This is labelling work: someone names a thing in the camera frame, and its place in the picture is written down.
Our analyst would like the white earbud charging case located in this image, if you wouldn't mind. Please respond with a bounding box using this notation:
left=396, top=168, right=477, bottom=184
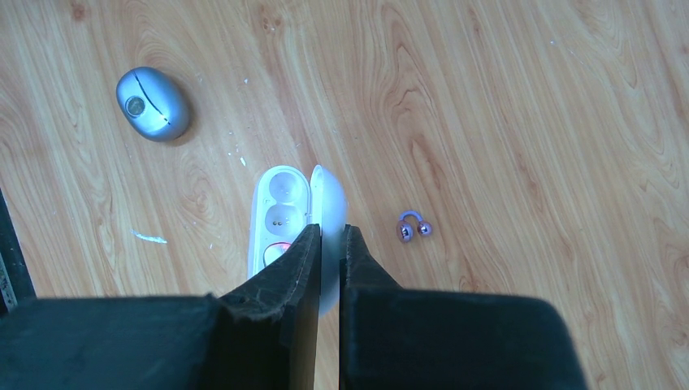
left=247, top=165, right=349, bottom=317

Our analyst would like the white earbud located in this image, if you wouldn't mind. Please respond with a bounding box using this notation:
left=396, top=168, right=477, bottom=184
left=263, top=242, right=291, bottom=267

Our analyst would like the purple earbud charging case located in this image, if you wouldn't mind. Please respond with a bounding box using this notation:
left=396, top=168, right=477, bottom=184
left=115, top=67, right=191, bottom=142

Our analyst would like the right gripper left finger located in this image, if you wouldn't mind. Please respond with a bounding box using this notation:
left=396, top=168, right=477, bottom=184
left=1, top=224, right=322, bottom=389

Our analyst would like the purple earbud near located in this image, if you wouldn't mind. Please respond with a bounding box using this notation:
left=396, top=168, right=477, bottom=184
left=396, top=210, right=433, bottom=243

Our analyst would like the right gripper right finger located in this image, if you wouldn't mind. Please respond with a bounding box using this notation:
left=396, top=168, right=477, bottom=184
left=339, top=225, right=587, bottom=389

